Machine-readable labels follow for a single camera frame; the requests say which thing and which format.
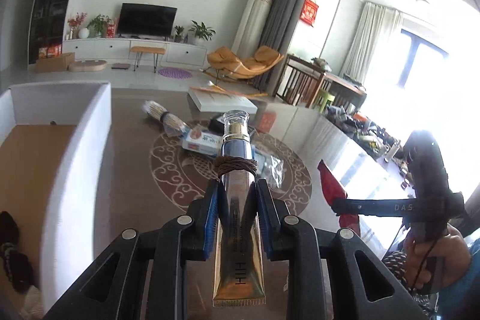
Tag gold cosmetic tube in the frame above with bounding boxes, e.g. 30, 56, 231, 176
212, 110, 266, 308

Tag red foil packet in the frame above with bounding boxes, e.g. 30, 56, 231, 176
317, 160, 360, 235

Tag phone case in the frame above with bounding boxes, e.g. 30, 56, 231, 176
250, 130, 284, 193

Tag blue white ointment box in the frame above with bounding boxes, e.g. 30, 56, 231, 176
181, 127, 222, 157

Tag cotton swab bundle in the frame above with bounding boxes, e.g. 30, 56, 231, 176
142, 101, 190, 137

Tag black knit glove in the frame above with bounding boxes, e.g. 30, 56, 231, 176
0, 211, 35, 294

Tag person right hand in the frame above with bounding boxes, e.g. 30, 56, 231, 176
404, 224, 472, 292

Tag black rectangular box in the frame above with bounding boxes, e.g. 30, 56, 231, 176
208, 115, 224, 136

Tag flat white cardboard box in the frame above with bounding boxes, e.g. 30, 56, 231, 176
188, 87, 257, 115

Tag wooden railing furniture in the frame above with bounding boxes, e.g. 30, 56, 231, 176
275, 54, 367, 113

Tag purple round floor mat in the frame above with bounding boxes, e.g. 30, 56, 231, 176
158, 67, 192, 79

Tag orange lounge chair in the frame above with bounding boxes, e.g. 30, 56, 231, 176
203, 46, 284, 80

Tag white tv cabinet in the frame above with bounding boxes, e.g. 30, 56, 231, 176
62, 38, 207, 68

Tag white storage box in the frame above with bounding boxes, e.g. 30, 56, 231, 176
1, 81, 112, 310

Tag wooden bench stool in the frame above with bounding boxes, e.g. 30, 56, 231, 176
129, 46, 166, 72

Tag small potted plant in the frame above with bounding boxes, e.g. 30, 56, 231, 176
174, 25, 185, 43

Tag green potted plant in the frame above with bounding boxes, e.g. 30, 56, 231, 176
189, 20, 216, 46

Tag white sheer curtain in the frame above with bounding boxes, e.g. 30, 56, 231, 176
339, 1, 404, 83

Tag white floor air conditioner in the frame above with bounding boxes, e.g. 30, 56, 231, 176
231, 0, 273, 58

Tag black television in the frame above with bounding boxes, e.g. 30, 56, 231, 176
117, 3, 177, 37

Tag cardboard box on floor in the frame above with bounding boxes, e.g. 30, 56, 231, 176
35, 53, 75, 73

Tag white round vase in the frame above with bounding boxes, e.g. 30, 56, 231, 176
78, 28, 89, 40

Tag leafy plant left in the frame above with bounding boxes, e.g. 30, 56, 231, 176
87, 14, 111, 37

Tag red flowers in vase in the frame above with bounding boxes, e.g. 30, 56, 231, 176
67, 12, 87, 40

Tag grey curtain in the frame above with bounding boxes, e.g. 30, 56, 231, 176
253, 0, 304, 96

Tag red wall decoration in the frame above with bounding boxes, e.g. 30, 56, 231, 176
299, 0, 319, 26

